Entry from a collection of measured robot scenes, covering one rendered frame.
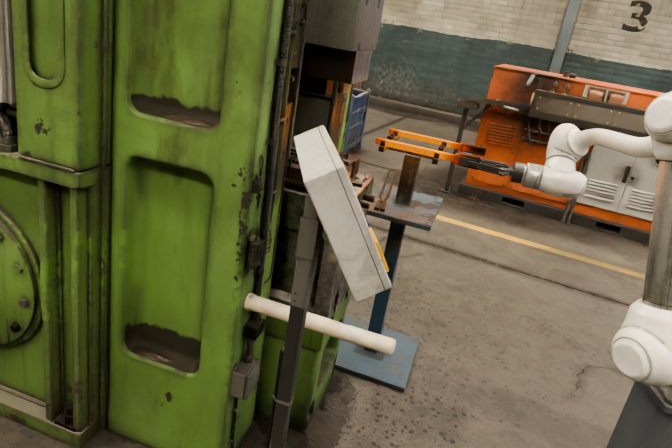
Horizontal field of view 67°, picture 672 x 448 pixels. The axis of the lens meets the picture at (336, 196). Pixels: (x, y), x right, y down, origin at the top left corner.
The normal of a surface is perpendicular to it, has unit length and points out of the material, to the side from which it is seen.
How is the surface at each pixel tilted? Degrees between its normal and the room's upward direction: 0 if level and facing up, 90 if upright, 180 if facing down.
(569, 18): 90
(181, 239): 90
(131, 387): 90
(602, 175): 90
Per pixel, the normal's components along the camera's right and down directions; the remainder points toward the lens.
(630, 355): -0.90, 0.11
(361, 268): 0.14, 0.35
